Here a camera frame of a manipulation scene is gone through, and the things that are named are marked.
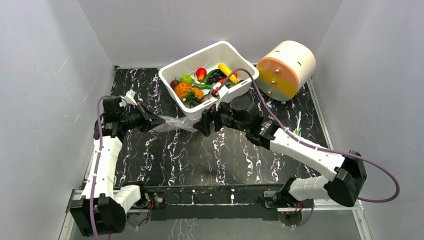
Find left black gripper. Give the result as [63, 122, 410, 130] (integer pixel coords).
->
[120, 102, 166, 134]

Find clear zip bag orange zipper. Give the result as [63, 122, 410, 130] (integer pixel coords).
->
[152, 115, 200, 133]

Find white plastic bin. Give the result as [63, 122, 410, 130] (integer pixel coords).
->
[158, 41, 260, 119]

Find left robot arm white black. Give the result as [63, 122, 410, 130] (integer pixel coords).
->
[70, 90, 165, 240]

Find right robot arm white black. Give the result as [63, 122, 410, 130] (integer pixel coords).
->
[193, 96, 367, 208]

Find orange toy pineapple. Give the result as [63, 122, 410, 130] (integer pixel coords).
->
[173, 82, 204, 108]

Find green toy bean pod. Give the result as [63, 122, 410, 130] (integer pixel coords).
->
[191, 81, 236, 90]

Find dark brown toy plum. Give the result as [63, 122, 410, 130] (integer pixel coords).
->
[169, 78, 180, 89]

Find dark toy grapes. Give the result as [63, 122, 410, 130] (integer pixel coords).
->
[206, 69, 227, 85]

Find red toy chili pepper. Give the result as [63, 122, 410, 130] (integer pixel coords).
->
[212, 72, 235, 86]

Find green toy lime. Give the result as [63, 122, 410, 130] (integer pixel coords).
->
[180, 74, 193, 85]

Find yellow toy banana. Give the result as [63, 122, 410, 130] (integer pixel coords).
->
[218, 63, 239, 84]

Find green white pen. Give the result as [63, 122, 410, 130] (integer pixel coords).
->
[295, 111, 302, 136]

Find round pastel drawer cabinet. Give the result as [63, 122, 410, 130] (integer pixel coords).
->
[255, 40, 316, 102]

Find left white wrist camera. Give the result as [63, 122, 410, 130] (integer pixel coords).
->
[119, 89, 138, 107]

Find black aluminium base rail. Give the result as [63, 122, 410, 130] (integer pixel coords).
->
[66, 183, 364, 223]

